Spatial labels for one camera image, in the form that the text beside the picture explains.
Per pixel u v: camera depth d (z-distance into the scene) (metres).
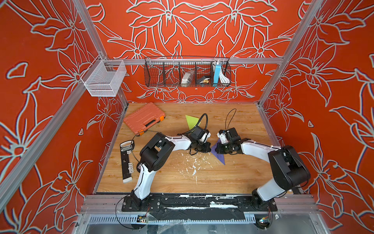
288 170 0.45
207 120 0.88
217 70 0.87
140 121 1.02
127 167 0.84
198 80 0.89
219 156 0.90
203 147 0.84
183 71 1.00
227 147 0.78
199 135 0.78
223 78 0.92
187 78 0.92
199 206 0.73
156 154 0.53
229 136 0.75
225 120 1.09
